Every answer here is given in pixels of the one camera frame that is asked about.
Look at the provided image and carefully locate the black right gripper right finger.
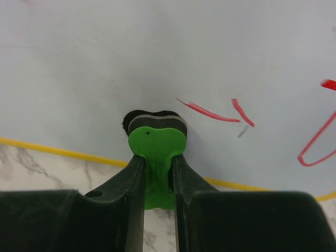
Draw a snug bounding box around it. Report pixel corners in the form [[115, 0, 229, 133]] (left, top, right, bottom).
[[172, 155, 335, 252]]

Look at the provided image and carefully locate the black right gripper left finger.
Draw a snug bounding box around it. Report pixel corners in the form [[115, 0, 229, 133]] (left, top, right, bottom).
[[1, 156, 145, 251]]

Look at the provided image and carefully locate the green whiteboard eraser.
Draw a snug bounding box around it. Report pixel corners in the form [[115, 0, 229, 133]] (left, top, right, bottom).
[[122, 110, 187, 210]]

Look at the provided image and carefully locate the yellow framed whiteboard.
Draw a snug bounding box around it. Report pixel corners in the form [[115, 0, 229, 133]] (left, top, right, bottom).
[[1, 1, 335, 200]]

